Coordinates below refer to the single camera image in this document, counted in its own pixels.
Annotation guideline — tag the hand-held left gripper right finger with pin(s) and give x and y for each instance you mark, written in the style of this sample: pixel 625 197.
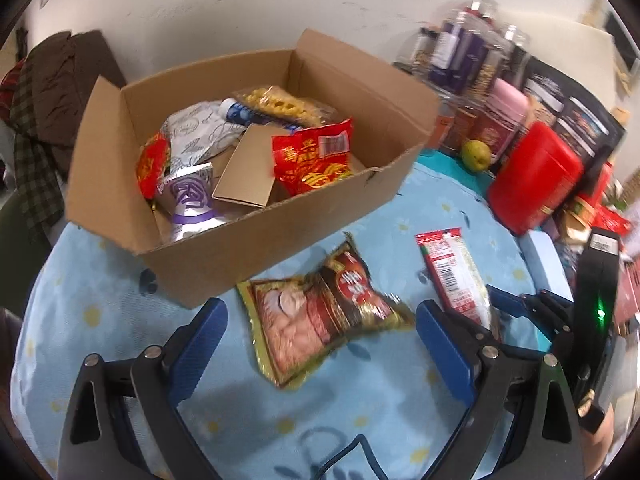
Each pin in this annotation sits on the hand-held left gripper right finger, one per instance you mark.
pixel 442 355

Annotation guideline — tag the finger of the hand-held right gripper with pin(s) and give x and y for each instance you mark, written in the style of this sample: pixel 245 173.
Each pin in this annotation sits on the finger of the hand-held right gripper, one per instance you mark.
pixel 505 300
pixel 515 340

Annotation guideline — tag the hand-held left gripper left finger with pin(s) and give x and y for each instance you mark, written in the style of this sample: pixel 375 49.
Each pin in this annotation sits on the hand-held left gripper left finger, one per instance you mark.
pixel 197 345

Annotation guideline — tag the red white noodle packet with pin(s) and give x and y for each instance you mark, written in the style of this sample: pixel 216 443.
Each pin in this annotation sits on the red white noodle packet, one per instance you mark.
pixel 450 270

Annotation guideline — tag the brown green snack packet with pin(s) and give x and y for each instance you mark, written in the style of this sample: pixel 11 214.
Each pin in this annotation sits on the brown green snack packet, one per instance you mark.
pixel 310 315

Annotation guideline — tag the silver purple snack packet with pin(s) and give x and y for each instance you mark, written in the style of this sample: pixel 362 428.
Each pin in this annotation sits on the silver purple snack packet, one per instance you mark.
pixel 187 195

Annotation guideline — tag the small brown cardboard box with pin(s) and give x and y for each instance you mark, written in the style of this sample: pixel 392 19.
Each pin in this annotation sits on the small brown cardboard box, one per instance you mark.
pixel 245 170

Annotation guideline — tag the red gold snack packet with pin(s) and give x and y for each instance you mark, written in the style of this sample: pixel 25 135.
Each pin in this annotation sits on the red gold snack packet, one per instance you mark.
pixel 152 165

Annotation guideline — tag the white patterned snack packet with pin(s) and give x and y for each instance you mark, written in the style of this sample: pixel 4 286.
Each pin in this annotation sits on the white patterned snack packet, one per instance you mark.
pixel 200 130

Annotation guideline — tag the red yellow snack bag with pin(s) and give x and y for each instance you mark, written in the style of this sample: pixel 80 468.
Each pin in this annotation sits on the red yellow snack bag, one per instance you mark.
pixel 310 160

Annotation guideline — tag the blue white bottle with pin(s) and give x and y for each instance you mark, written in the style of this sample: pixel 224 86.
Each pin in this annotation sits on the blue white bottle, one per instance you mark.
pixel 237 112

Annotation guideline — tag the yellow waffle packet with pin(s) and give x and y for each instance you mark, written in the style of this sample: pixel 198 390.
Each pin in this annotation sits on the yellow waffle packet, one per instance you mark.
pixel 275 102

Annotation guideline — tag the person's right forearm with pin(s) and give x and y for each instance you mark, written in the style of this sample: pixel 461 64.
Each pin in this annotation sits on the person's right forearm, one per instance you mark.
pixel 602 440

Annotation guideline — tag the white blue case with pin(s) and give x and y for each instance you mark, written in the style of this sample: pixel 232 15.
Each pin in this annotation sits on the white blue case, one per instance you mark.
pixel 545 260

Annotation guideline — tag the red foil packet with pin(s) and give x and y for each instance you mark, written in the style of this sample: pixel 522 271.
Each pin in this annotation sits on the red foil packet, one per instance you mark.
pixel 612 220

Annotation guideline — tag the blue floral tablecloth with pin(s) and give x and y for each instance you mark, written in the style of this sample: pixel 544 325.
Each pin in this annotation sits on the blue floral tablecloth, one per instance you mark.
pixel 375 410

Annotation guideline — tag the red canister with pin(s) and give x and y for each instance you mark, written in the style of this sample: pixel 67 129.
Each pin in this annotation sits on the red canister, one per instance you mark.
pixel 535 180

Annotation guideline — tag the green pear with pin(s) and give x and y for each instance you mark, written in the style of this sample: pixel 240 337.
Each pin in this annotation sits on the green pear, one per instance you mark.
pixel 474 155

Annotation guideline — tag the teal table cover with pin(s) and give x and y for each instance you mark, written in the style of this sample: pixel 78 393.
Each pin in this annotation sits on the teal table cover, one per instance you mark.
pixel 440 162

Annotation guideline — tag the black printed pouch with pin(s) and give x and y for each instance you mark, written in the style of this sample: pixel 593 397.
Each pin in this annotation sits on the black printed pouch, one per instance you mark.
pixel 580 110

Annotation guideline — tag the pink canister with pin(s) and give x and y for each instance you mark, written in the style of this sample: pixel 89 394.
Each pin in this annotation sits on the pink canister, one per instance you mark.
pixel 505 105

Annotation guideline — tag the dark green chair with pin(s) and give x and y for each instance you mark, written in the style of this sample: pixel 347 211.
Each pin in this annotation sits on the dark green chair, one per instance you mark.
pixel 12 230

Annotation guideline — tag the white foam board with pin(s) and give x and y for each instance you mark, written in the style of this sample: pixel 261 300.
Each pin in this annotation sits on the white foam board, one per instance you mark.
pixel 565 45

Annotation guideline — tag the wood framed chalkboard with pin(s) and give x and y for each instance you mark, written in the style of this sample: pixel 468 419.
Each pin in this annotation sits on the wood framed chalkboard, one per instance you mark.
pixel 622 40

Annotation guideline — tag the plaid shirt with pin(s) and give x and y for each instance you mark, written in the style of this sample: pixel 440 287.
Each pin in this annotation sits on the plaid shirt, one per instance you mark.
pixel 30 160

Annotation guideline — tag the cluster of clear jars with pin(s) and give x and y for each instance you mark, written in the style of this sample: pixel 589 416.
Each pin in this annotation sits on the cluster of clear jars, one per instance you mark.
pixel 460 50

